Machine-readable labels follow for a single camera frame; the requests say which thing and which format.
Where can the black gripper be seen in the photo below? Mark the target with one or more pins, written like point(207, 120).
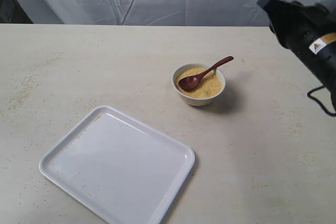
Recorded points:
point(307, 31)

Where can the dark red wooden spoon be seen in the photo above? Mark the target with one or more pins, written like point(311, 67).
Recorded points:
point(191, 82)

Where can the white plastic tray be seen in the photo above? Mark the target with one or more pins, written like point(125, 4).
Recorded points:
point(121, 169)

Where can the white ceramic bowl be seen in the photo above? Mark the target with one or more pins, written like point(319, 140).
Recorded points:
point(195, 101)

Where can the yellow-brown granular grain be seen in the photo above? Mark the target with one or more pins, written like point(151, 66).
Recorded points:
point(209, 86)

